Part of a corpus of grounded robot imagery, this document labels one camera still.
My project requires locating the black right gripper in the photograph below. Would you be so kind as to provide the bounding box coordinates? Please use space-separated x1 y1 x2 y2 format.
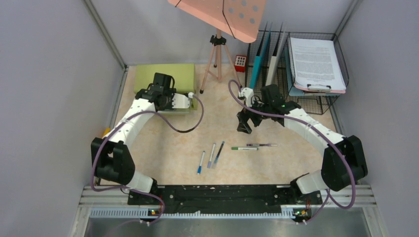
238 95 272 134

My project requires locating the dark purple pen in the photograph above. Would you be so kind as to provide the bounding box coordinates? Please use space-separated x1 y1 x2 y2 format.
246 144 278 147

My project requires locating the green metal drawer box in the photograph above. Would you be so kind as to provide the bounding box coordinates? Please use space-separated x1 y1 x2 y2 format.
129 63 200 115

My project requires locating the light blue clipboard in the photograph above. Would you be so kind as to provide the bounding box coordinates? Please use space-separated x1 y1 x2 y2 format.
284 46 340 96

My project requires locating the teal file folder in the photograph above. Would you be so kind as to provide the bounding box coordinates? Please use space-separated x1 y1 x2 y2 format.
250 23 271 89

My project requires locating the grey white file folder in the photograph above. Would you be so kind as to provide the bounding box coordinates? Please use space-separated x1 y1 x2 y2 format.
264 22 287 86

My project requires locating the black wire mesh file rack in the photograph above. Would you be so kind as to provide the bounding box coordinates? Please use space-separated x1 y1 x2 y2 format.
244 30 349 115

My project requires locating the pink clipboard with papers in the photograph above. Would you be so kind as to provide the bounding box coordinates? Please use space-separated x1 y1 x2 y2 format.
288 37 346 94

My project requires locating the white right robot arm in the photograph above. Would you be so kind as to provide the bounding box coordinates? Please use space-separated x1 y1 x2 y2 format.
236 84 368 203

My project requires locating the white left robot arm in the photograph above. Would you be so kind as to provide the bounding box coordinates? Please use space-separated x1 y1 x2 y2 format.
91 73 176 204

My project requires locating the green white marker pen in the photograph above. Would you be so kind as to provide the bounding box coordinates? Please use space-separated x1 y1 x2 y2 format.
231 147 258 151

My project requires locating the teal gel pen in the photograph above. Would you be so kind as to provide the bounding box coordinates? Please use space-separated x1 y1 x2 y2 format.
212 141 225 169

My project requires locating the grey white marker pen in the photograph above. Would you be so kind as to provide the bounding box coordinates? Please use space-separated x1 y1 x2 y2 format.
207 143 216 169

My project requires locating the blue white marker pen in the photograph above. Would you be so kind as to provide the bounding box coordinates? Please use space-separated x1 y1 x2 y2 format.
197 151 206 175

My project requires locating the red white small box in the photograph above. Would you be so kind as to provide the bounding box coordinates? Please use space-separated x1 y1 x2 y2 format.
234 55 248 73

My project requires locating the yellow green toy block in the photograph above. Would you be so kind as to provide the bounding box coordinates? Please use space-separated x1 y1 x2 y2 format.
102 127 110 137

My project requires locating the pink perforated board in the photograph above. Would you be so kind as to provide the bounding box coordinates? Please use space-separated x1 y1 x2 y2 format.
168 0 266 43

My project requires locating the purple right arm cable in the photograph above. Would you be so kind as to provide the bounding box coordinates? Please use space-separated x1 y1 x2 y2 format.
227 79 357 225

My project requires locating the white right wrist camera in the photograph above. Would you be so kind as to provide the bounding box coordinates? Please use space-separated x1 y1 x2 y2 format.
238 87 254 107

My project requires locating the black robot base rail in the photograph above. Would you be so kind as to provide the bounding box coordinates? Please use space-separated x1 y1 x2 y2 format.
127 185 323 214

